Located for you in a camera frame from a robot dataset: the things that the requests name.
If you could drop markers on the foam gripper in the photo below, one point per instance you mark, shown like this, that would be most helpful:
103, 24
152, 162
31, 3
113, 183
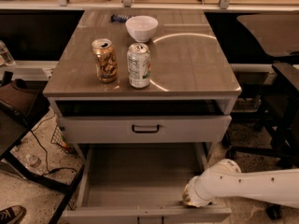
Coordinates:
193, 192

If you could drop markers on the grey drawer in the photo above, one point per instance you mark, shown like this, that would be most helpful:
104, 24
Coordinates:
119, 130
141, 184

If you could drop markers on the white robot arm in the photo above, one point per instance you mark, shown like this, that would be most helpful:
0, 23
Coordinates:
225, 179

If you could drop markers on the grey drawer cabinet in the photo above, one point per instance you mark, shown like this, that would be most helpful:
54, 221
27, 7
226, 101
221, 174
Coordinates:
190, 75

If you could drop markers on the white green soda can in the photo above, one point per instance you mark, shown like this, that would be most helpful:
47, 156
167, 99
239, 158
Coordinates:
138, 60

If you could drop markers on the clear plastic bottle on floor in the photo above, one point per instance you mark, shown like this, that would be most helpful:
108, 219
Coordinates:
32, 161

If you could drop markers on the gold brown soda can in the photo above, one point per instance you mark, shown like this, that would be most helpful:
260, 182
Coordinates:
106, 60

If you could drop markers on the black white sneaker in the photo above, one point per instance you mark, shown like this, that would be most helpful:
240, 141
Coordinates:
12, 215

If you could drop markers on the white bowl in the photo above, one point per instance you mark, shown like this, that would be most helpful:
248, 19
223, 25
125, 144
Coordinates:
141, 28

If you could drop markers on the black office chair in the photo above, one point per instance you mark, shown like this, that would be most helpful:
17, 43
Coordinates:
278, 35

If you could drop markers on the blue snack wrapper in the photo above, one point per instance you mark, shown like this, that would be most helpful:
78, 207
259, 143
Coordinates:
120, 18

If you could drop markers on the clear bottle at left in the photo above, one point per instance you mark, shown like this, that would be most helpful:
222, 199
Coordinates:
5, 56

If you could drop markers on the wire basket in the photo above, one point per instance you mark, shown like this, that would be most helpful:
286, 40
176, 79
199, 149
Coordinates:
58, 140

